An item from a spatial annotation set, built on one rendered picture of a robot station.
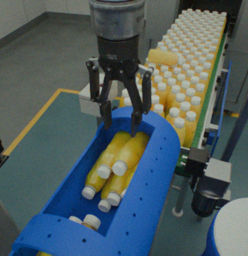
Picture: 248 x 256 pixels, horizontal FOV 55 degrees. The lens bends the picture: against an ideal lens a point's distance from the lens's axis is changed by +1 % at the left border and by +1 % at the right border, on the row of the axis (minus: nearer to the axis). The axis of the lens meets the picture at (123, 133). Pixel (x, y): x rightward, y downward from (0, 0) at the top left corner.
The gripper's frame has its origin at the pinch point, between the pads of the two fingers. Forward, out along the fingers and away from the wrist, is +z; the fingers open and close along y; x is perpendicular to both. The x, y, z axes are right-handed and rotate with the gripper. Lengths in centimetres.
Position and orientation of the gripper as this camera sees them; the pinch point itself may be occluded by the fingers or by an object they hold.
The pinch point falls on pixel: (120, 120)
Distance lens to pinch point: 55.6
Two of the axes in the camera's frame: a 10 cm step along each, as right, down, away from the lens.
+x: 3.8, -6.4, 6.7
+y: 9.3, 2.5, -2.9
